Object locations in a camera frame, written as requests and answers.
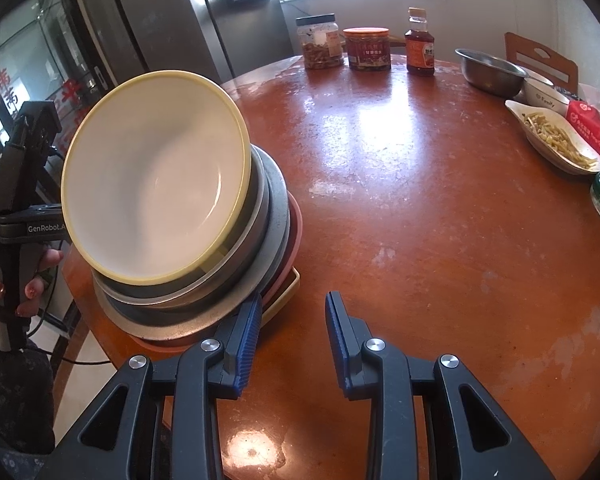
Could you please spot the orange plate with ears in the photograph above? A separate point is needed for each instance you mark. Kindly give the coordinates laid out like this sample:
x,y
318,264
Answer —
x,y
296,230

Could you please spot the white printed bowl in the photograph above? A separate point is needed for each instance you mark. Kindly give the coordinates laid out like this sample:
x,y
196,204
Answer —
x,y
545,99

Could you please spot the large steel bowl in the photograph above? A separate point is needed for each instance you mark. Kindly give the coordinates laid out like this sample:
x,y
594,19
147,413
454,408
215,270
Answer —
x,y
279,200

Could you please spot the brown wooden chair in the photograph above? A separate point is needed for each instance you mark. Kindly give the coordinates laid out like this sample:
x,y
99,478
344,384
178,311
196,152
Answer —
x,y
540,55

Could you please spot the plain white bowl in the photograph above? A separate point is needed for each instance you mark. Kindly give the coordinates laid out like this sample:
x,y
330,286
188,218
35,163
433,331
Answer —
x,y
540,80

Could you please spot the small steel bowl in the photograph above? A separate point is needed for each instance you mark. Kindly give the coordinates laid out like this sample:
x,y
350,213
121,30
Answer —
x,y
259,195

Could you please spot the brown sauce bottle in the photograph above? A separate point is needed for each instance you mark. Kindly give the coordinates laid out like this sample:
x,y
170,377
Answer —
x,y
420,47

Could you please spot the clear jar black lid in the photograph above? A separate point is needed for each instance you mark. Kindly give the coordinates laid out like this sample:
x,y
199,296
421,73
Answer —
x,y
320,45

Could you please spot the grey refrigerator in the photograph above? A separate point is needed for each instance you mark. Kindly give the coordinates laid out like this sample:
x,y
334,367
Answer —
x,y
145,20

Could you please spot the red-lidded jar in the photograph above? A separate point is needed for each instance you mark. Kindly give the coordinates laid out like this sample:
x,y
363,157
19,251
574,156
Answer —
x,y
367,50

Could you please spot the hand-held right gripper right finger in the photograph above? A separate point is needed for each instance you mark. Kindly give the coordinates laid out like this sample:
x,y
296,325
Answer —
x,y
337,345

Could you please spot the person's left forearm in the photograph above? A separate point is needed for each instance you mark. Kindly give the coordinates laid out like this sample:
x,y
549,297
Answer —
x,y
10,400

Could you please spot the white dish with food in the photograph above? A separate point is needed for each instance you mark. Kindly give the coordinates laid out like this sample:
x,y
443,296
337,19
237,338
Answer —
x,y
555,135

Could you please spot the person's left hand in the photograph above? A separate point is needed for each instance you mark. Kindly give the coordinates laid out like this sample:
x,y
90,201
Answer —
x,y
42,260

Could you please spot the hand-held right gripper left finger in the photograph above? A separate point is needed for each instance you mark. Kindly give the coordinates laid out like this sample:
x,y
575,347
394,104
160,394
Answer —
x,y
245,345

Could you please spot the medium steel bowl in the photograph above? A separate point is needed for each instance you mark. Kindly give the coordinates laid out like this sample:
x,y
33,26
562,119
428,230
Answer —
x,y
487,72

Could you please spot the yellow bowl white inside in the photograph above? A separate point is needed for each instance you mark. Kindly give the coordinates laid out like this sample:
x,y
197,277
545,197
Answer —
x,y
155,175

